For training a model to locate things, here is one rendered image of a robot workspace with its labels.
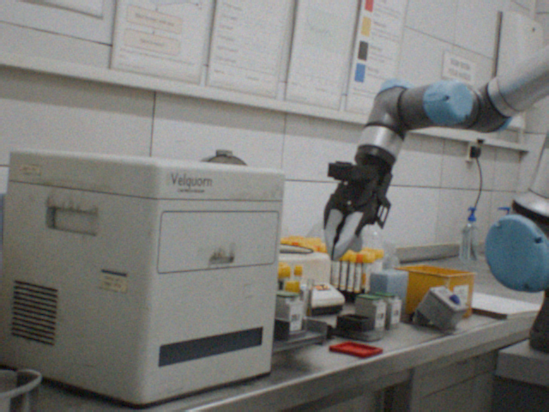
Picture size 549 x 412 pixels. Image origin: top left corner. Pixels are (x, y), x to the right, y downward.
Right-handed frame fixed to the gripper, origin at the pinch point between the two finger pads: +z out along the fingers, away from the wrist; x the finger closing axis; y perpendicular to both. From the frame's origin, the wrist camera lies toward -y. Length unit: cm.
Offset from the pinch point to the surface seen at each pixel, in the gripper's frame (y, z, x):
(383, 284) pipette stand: 32.8, -8.7, 6.6
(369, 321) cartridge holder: 20.3, 3.9, 0.1
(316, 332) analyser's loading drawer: 0.9, 14.1, -1.9
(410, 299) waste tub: 47.3, -12.1, 6.8
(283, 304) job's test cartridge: -9.8, 14.2, -1.0
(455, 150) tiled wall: 149, -113, 58
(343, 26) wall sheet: 54, -93, 57
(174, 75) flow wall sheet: 5, -39, 59
